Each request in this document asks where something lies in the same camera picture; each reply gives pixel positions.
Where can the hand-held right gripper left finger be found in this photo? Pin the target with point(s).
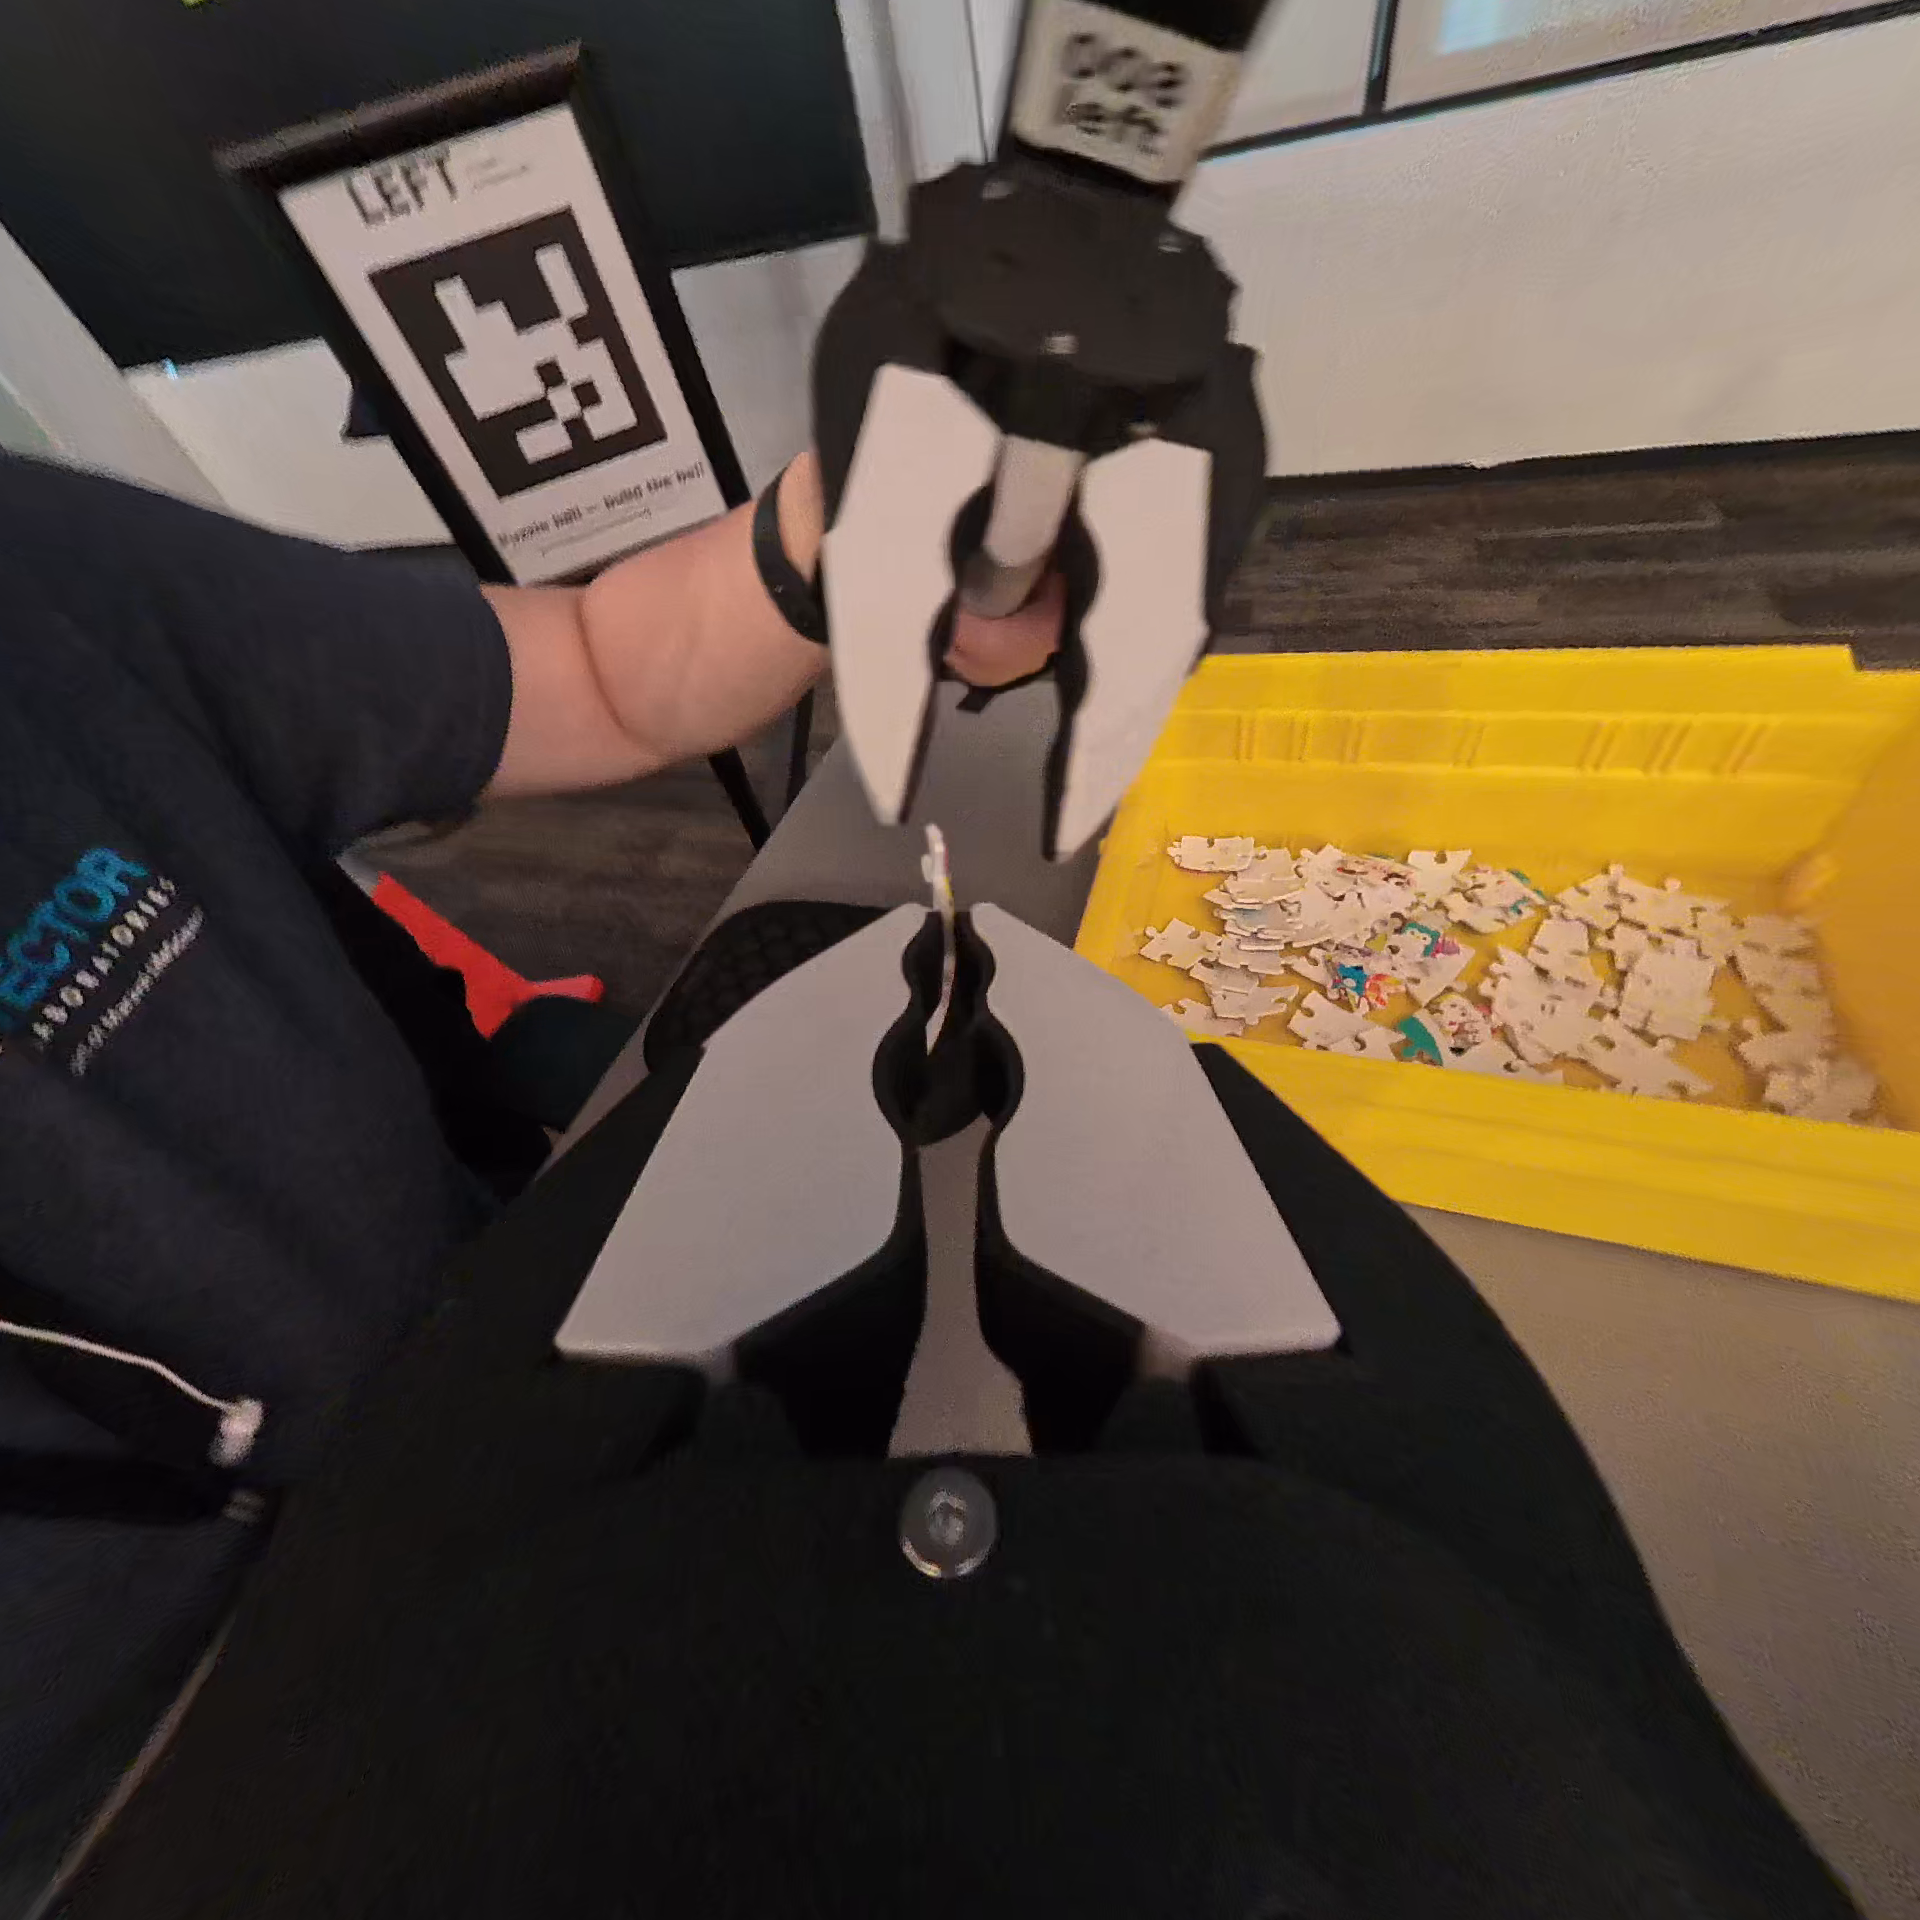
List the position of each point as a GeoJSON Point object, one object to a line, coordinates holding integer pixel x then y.
{"type": "Point", "coordinates": [751, 1202]}

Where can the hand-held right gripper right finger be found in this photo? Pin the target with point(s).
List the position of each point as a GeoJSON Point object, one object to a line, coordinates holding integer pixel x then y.
{"type": "Point", "coordinates": [1154, 1202]}

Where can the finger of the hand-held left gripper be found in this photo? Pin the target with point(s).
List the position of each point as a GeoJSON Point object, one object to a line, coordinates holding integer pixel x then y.
{"type": "Point", "coordinates": [900, 586]}
{"type": "Point", "coordinates": [1140, 645]}

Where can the white jigsaw piece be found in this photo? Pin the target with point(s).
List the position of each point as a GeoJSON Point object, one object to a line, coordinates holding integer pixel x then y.
{"type": "Point", "coordinates": [934, 885]}

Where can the yellow plastic bin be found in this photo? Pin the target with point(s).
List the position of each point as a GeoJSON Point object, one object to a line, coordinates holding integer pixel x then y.
{"type": "Point", "coordinates": [1500, 720]}

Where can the pile of puzzle pieces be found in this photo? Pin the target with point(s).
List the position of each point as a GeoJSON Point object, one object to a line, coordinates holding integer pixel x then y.
{"type": "Point", "coordinates": [1622, 960]}

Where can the person's left forearm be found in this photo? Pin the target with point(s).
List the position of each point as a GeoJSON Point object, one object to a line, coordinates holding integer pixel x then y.
{"type": "Point", "coordinates": [632, 662]}

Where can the person's left hand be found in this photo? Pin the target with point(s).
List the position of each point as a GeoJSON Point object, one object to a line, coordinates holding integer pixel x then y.
{"type": "Point", "coordinates": [1016, 645]}

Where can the black wristband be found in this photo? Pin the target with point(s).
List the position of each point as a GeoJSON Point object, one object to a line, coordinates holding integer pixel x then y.
{"type": "Point", "coordinates": [787, 572]}

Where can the black quilted pad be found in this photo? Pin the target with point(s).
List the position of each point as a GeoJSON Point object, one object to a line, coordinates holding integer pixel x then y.
{"type": "Point", "coordinates": [751, 976]}

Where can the red plastic object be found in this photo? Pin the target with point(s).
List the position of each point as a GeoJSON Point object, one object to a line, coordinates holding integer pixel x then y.
{"type": "Point", "coordinates": [481, 967]}

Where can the black framed marker sign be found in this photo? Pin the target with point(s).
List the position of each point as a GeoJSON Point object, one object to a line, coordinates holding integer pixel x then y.
{"type": "Point", "coordinates": [510, 333]}

